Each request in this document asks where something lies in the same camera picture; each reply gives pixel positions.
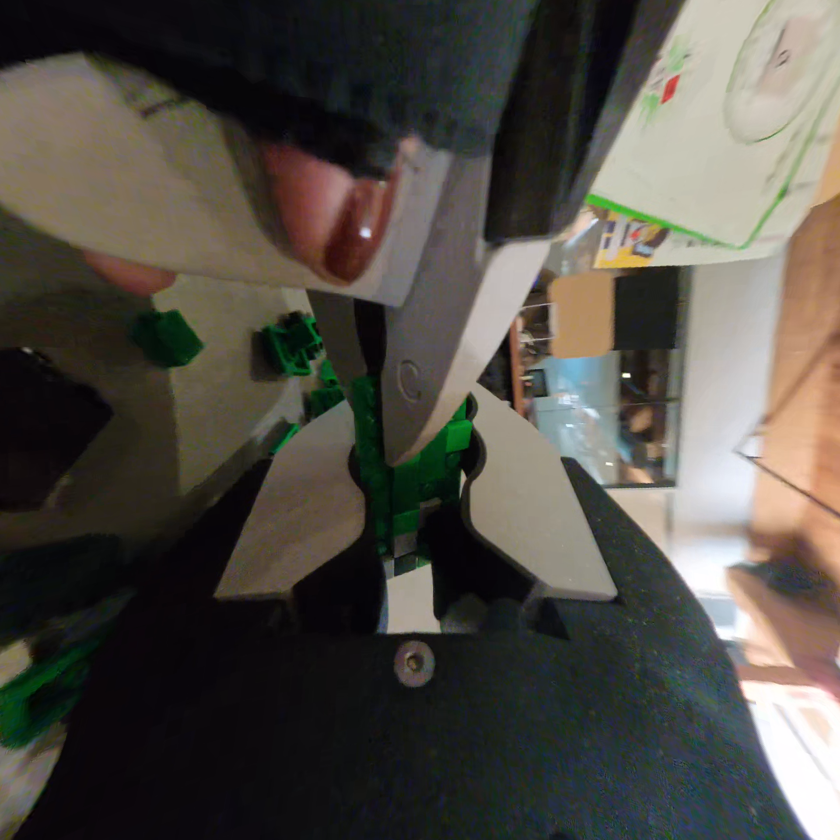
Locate pile of green toy bricks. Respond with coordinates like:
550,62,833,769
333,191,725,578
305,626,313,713
0,308,345,749

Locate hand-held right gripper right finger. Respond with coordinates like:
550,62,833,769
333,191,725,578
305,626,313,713
459,384,619,601

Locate green checkered brick assembly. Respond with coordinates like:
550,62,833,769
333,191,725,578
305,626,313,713
348,374,475,578

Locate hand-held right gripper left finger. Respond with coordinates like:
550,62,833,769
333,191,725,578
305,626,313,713
213,400,367,600

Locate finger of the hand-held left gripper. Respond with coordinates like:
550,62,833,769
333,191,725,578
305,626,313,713
381,141,551,468
307,290,388,388

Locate person's left hand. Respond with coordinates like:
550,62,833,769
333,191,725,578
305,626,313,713
82,140,398,296

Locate yellow printed box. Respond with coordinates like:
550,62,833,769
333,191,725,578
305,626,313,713
594,210,672,269

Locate glass partition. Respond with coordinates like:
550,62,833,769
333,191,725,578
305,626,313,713
530,351,683,488

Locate white instruction booklet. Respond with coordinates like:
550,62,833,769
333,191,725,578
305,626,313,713
584,0,840,250

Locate black sloped toy brick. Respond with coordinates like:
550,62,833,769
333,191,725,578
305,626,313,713
0,348,114,513

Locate wooden table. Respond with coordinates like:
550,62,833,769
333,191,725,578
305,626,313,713
508,322,527,416

